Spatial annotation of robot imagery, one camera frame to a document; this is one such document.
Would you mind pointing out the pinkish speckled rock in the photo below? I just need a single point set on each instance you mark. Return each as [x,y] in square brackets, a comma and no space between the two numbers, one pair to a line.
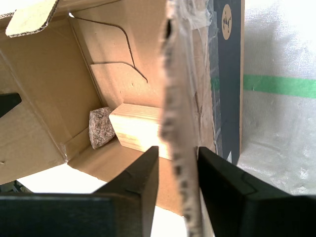
[101,128]

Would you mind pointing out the translucent plastic table cover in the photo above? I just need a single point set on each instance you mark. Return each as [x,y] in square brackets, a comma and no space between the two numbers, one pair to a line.
[271,135]

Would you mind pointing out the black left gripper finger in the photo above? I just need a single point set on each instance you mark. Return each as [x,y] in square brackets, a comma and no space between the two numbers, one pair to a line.
[8,102]

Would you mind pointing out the green tape strip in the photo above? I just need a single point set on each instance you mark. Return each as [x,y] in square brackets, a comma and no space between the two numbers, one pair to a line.
[279,85]

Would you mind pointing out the light wooden block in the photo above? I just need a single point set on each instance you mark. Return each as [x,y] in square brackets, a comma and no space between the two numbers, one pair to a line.
[138,130]

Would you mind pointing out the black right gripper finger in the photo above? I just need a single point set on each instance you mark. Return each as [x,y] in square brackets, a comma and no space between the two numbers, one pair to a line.
[259,217]
[74,214]

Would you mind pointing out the cardboard box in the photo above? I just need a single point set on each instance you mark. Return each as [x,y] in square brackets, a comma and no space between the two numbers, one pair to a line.
[49,74]

